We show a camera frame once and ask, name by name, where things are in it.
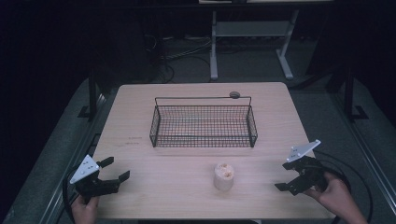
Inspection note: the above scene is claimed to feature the white cup of snack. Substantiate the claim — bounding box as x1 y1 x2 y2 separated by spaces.
213 162 235 191

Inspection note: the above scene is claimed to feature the black wire basket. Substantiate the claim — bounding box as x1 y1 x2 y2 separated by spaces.
148 95 259 149

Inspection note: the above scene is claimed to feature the bundle of floor cables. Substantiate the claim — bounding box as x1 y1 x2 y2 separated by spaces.
143 33 213 84

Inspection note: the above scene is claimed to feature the black cable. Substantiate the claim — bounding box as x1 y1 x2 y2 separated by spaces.
312 150 375 224
62 167 79 224

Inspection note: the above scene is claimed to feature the aluminium rail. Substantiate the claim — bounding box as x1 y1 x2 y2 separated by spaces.
329 91 396 217
38 92 107 224

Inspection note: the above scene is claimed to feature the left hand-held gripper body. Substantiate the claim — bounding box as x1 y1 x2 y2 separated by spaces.
69 154 121 205

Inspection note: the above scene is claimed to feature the black metal stand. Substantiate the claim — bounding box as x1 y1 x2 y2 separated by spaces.
342 65 370 123
78 65 104 120

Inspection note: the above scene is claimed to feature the person's left hand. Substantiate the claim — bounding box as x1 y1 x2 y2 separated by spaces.
71 195 101 224

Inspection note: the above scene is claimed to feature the person's right hand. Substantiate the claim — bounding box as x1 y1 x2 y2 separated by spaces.
303 171 353 217

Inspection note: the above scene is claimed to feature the white desk frame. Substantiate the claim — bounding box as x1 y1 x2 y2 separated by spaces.
209 8 301 81

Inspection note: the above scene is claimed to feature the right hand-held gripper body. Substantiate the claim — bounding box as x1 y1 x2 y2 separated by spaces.
286 139 328 196

